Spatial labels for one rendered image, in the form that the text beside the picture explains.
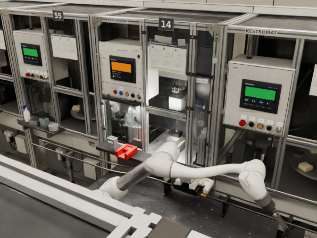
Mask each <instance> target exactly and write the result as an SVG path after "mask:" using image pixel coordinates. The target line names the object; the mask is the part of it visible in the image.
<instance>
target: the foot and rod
mask: <svg viewBox="0 0 317 238"><path fill-rule="evenodd" d="M182 135H183V131H181V130H178V119H176V125H175V129H173V130H172V131H171V136H174V137H178V138H180V137H181V136H182Z"/></svg>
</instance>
